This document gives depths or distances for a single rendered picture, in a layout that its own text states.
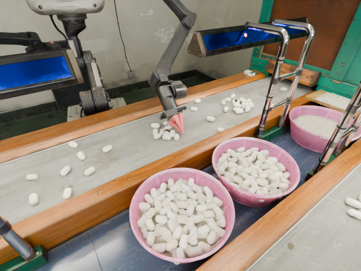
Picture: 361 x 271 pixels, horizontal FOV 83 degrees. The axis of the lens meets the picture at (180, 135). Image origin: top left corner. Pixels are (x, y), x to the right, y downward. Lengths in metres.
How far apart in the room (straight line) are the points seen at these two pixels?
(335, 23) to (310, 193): 0.88
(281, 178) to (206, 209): 0.27
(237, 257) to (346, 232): 0.29
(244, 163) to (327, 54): 0.81
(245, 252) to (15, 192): 0.64
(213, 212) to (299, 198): 0.23
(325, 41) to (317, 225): 0.94
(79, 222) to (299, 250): 0.54
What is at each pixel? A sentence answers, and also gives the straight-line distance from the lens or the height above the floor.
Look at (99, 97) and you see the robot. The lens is 1.12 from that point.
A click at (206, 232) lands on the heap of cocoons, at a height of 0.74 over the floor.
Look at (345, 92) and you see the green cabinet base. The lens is 1.31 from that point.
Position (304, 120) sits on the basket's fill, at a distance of 1.08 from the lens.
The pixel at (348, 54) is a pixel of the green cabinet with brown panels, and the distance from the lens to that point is 1.29.
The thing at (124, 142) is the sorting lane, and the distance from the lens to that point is 0.81.
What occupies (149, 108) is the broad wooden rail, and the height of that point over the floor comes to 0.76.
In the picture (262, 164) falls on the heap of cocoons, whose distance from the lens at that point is 0.74.
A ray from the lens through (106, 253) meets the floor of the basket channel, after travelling 0.63.
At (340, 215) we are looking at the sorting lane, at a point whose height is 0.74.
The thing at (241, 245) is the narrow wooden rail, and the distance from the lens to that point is 0.52.
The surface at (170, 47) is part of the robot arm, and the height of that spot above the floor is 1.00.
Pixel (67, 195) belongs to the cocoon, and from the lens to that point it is 0.66.
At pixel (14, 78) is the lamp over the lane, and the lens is 0.54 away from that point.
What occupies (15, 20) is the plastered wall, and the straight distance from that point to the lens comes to 2.69.
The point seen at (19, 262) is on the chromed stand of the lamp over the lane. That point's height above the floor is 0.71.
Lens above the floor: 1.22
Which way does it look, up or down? 36 degrees down
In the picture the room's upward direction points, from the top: straight up
